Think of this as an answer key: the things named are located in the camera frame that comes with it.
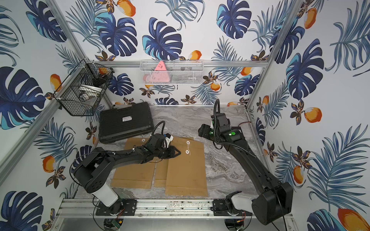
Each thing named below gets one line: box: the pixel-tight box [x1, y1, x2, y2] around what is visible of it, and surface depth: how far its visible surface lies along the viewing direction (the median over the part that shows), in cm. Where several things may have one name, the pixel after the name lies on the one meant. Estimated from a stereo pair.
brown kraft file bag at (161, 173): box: [153, 158, 169, 188], surface depth 86 cm
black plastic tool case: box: [98, 102, 154, 142], surface depth 103 cm
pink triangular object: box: [148, 60, 171, 83], surface depth 92 cm
